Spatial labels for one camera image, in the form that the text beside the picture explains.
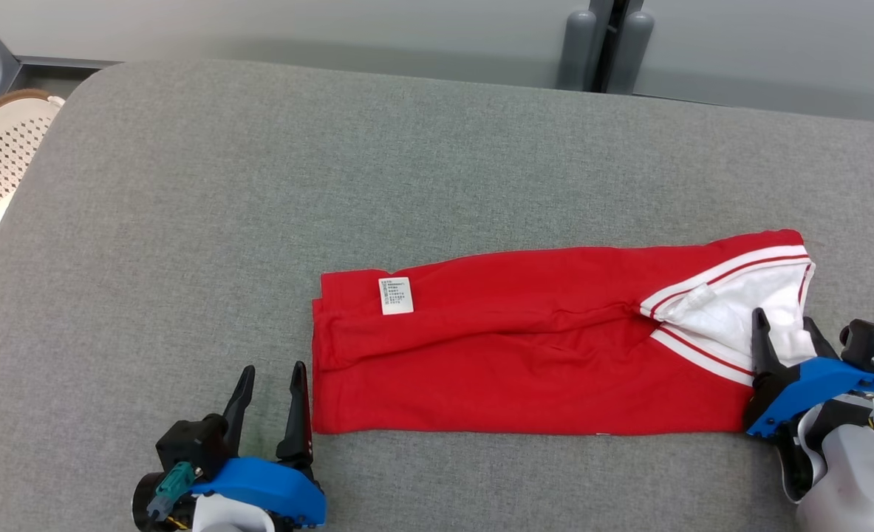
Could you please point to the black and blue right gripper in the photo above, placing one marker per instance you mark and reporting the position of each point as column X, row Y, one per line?
column 813, row 384

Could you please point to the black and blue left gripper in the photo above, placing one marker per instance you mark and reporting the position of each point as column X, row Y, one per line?
column 267, row 484

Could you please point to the red shorts with white stripes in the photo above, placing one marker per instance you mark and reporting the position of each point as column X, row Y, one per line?
column 518, row 355

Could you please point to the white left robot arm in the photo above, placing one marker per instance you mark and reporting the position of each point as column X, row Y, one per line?
column 230, row 517

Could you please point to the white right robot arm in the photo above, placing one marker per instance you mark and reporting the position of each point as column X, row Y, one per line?
column 850, row 480

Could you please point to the cream perforated laundry basket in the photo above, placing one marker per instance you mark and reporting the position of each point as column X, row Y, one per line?
column 1, row 162

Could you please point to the grey partition post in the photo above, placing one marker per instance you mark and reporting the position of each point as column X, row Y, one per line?
column 606, row 44

